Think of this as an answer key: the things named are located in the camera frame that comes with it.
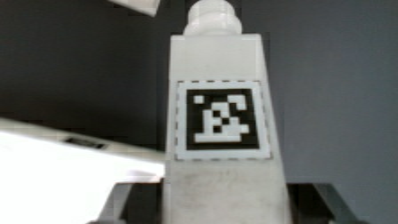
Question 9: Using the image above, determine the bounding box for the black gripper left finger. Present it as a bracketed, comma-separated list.
[88, 183, 162, 224]

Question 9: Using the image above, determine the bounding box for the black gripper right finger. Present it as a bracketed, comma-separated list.
[289, 183, 368, 224]

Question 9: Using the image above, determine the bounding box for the white square table top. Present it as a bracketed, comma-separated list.
[0, 118, 166, 224]

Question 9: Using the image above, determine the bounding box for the white table leg with tag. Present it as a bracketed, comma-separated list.
[164, 0, 294, 224]

